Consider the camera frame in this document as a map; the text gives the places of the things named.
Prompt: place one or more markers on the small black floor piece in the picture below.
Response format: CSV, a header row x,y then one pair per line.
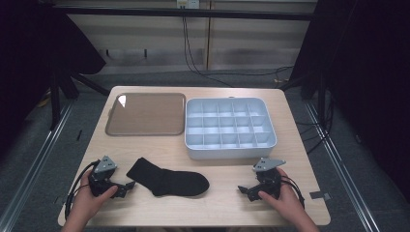
x,y
79,135

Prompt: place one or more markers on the grey tape strip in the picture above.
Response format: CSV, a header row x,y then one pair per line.
x,y
59,200
319,195

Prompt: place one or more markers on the white compartment storage box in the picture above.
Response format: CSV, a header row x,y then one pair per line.
x,y
228,153

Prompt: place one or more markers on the white wall socket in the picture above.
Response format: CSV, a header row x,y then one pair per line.
x,y
188,3

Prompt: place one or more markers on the black horizontal metal bar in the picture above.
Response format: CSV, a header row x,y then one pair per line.
x,y
193,13

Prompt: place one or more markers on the black metal stand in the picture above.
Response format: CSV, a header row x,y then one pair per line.
x,y
56,96
314,87

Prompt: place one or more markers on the person's right hand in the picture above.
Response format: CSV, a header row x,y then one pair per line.
x,y
283,206

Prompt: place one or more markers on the brown tray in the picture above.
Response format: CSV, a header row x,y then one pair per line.
x,y
145,112

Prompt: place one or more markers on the metal floor rail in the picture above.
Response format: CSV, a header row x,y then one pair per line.
x,y
341,167
35,167

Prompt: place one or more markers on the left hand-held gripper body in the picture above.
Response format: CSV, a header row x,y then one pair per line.
x,y
104,164

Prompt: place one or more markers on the person's left hand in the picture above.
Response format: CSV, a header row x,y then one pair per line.
x,y
87,203

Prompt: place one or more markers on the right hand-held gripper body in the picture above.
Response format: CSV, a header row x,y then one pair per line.
x,y
267,164

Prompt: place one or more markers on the black sock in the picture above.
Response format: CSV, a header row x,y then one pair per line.
x,y
167,183

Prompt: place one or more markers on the dark curtain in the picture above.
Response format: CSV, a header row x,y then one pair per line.
x,y
29,48
370,80

